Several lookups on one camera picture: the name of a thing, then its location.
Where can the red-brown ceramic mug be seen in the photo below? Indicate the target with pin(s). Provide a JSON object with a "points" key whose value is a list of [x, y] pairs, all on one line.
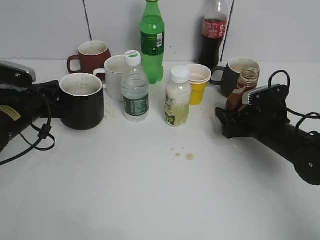
{"points": [[91, 55]]}

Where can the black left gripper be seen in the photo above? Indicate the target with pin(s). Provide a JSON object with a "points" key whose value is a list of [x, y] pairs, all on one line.
{"points": [[51, 91]]}

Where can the green soda bottle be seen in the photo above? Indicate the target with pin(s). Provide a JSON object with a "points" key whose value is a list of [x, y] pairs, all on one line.
{"points": [[152, 41]]}

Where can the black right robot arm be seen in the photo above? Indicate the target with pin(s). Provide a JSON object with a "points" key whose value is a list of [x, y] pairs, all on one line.
{"points": [[302, 149]]}

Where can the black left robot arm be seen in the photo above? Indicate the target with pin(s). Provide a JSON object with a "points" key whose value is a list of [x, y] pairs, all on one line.
{"points": [[20, 107]]}

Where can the brown coffee bottle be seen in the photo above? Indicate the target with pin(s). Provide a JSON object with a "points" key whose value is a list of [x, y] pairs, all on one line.
{"points": [[247, 81]]}

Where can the white ceramic mug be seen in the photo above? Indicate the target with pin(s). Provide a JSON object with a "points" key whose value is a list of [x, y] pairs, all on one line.
{"points": [[113, 70]]}

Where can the clear water bottle green label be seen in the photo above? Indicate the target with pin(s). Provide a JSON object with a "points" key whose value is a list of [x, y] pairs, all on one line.
{"points": [[135, 88]]}

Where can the black mug white interior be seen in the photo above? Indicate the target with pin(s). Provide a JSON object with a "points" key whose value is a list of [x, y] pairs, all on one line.
{"points": [[81, 99]]}

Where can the dark grey ceramic mug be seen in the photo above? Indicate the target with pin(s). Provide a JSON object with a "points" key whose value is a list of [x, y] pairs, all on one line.
{"points": [[231, 73]]}

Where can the cola bottle red label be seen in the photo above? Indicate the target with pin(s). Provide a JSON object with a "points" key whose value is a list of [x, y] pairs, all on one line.
{"points": [[213, 29]]}

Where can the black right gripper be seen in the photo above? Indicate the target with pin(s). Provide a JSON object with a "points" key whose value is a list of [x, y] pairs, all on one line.
{"points": [[263, 121]]}

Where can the right wrist camera silver-topped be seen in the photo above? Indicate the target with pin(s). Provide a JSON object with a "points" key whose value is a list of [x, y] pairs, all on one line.
{"points": [[264, 95]]}

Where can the wrist camera silver-topped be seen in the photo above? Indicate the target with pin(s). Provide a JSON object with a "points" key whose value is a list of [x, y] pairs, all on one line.
{"points": [[264, 95], [17, 75]]}

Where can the yellow paper cup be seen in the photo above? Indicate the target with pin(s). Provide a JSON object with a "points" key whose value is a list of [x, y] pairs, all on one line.
{"points": [[199, 78]]}

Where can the yellowish juice bottle white cap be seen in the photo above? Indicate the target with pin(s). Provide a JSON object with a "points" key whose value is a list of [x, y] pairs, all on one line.
{"points": [[178, 92]]}

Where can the left wrist camera silver-topped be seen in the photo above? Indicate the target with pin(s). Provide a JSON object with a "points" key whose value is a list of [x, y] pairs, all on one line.
{"points": [[17, 75]]}

